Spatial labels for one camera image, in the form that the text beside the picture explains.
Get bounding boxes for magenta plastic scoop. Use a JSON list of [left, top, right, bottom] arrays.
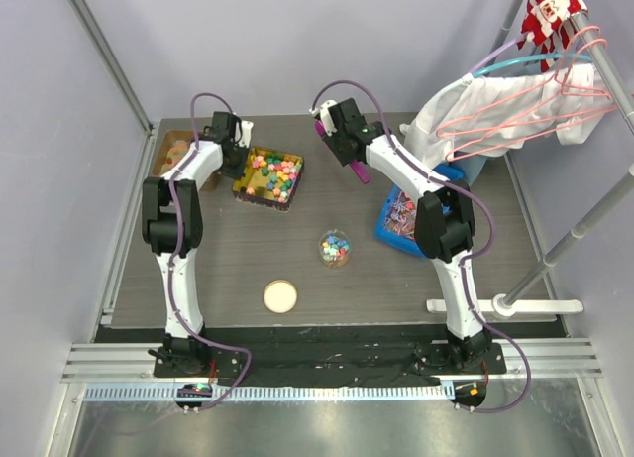
[[314, 120, 370, 184]]

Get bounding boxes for dark tin of star candies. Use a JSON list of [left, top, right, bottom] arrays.
[[232, 146, 305, 212]]

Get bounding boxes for gold tin of popsicle candies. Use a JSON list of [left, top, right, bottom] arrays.
[[152, 130, 223, 191]]

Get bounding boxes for clear glass jar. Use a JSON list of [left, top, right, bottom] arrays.
[[318, 229, 352, 268]]

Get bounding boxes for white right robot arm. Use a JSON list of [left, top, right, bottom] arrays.
[[311, 98, 492, 373]]

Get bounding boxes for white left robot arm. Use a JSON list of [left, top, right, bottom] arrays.
[[142, 112, 254, 377]]

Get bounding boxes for blue bin of lollipops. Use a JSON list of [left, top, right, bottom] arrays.
[[371, 162, 465, 259]]

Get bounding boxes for grey blue cloth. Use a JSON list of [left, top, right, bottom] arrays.
[[452, 155, 487, 190]]

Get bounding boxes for round gold jar lid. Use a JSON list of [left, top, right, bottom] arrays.
[[263, 280, 298, 314]]

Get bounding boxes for white shirt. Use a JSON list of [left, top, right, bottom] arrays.
[[402, 62, 616, 169]]

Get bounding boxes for grey clothes rack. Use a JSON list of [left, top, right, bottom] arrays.
[[511, 0, 633, 334]]

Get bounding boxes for teal hanger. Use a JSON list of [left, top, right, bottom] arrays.
[[462, 53, 563, 79]]

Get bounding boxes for red white cloth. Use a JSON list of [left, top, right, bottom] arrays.
[[517, 0, 587, 54]]

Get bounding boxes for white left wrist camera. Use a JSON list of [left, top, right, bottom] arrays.
[[234, 118, 254, 149]]

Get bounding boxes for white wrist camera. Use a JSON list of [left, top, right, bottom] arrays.
[[309, 100, 337, 136], [234, 118, 254, 149]]

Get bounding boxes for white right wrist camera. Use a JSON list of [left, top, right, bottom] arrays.
[[309, 100, 337, 136]]

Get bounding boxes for aluminium corner post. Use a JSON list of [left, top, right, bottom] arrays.
[[67, 0, 154, 136]]

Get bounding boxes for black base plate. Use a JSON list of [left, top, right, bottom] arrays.
[[154, 324, 506, 388]]

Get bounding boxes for pink wire hanger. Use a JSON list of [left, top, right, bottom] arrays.
[[433, 25, 616, 161]]

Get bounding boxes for slotted cable duct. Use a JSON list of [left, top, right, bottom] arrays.
[[83, 381, 455, 402]]

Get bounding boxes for aluminium frame rail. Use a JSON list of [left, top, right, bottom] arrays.
[[61, 339, 602, 388]]

